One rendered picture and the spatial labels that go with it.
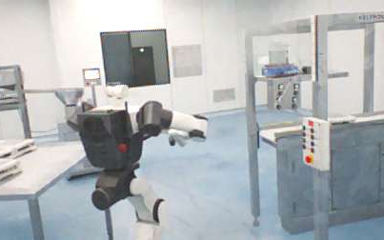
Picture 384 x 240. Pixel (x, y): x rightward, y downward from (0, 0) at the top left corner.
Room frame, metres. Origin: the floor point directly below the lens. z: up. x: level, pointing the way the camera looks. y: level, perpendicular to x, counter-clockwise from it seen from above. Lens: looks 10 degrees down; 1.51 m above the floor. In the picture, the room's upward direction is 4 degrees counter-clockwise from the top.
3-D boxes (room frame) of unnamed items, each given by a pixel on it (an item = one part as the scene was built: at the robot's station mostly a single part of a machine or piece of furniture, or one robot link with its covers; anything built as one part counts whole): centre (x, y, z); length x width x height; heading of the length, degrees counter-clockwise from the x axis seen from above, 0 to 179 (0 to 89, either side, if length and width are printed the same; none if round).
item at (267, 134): (2.89, -1.24, 0.81); 1.35 x 0.25 x 0.05; 103
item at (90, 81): (4.96, 1.28, 1.07); 0.23 x 0.10 x 0.62; 111
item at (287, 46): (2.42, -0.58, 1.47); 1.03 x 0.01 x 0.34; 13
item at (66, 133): (4.75, 1.43, 0.38); 0.63 x 0.57 x 0.76; 111
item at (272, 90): (2.64, -0.70, 1.14); 0.22 x 0.11 x 0.20; 103
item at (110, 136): (1.84, 0.40, 1.12); 0.34 x 0.30 x 0.36; 65
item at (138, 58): (7.64, 1.01, 1.43); 1.38 x 0.01 x 1.16; 111
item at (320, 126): (1.88, -0.67, 0.97); 0.17 x 0.06 x 0.26; 13
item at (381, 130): (2.89, -1.24, 0.77); 1.30 x 0.29 x 0.10; 103
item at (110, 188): (1.81, 0.41, 0.85); 0.28 x 0.13 x 0.18; 155
